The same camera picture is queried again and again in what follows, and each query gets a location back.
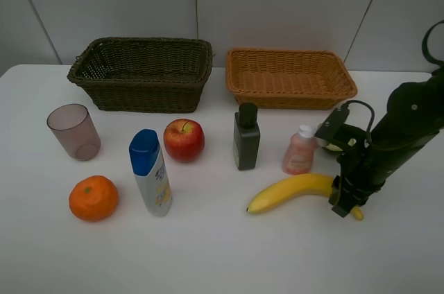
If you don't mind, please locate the white blue shampoo bottle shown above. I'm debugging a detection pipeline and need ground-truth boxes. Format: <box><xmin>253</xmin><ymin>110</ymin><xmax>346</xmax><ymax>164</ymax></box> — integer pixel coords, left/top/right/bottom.
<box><xmin>128</xmin><ymin>129</ymin><xmax>173</xmax><ymax>216</ymax></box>

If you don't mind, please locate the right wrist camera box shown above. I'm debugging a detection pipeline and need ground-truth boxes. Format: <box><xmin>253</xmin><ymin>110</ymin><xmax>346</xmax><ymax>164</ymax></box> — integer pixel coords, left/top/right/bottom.
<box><xmin>315</xmin><ymin>103</ymin><xmax>350</xmax><ymax>142</ymax></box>

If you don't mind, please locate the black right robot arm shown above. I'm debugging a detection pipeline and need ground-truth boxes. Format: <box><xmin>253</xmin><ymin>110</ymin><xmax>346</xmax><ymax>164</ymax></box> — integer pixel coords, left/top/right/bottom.
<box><xmin>316</xmin><ymin>26</ymin><xmax>443</xmax><ymax>217</ymax></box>

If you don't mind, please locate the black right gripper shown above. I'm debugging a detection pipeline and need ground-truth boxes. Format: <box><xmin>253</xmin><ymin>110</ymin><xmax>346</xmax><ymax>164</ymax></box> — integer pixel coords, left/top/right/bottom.
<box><xmin>329</xmin><ymin>124</ymin><xmax>385</xmax><ymax>218</ymax></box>

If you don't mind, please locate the orange mandarin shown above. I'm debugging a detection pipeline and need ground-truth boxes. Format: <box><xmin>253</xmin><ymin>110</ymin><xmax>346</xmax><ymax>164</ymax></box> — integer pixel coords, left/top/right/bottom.
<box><xmin>69</xmin><ymin>175</ymin><xmax>119</xmax><ymax>222</ymax></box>

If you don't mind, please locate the dark brown wicker basket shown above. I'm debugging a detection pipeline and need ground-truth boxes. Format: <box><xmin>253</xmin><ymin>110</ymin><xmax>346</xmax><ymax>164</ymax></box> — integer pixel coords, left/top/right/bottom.
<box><xmin>67</xmin><ymin>37</ymin><xmax>213</xmax><ymax>114</ymax></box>

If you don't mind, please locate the yellow banana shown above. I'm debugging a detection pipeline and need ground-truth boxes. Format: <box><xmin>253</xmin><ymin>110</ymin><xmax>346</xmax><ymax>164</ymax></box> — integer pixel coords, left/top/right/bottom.
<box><xmin>246</xmin><ymin>173</ymin><xmax>364</xmax><ymax>222</ymax></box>

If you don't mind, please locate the halved avocado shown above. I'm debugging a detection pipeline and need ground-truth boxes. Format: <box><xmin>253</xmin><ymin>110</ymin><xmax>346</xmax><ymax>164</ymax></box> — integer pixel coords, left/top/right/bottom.
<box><xmin>323</xmin><ymin>139</ymin><xmax>356</xmax><ymax>153</ymax></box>

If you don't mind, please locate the dark green bottle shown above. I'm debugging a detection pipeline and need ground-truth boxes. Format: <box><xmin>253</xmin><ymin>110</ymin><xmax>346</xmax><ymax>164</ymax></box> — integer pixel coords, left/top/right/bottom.
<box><xmin>233</xmin><ymin>103</ymin><xmax>260</xmax><ymax>171</ymax></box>

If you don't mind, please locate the translucent pink plastic cup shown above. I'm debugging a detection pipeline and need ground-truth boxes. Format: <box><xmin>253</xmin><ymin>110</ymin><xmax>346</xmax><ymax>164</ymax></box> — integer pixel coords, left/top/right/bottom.
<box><xmin>46</xmin><ymin>103</ymin><xmax>101</xmax><ymax>161</ymax></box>

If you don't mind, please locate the pink soap bottle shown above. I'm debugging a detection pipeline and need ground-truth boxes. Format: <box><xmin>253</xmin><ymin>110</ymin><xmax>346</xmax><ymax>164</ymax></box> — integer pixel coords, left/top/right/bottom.
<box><xmin>282</xmin><ymin>125</ymin><xmax>318</xmax><ymax>175</ymax></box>

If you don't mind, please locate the orange wicker basket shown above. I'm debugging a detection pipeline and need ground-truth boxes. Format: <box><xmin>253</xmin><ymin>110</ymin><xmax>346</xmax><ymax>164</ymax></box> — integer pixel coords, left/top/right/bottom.
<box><xmin>225</xmin><ymin>48</ymin><xmax>358</xmax><ymax>110</ymax></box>

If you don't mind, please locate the red apple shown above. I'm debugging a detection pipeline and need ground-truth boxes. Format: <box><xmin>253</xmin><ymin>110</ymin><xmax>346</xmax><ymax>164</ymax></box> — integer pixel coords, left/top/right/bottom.
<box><xmin>163</xmin><ymin>119</ymin><xmax>205</xmax><ymax>162</ymax></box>

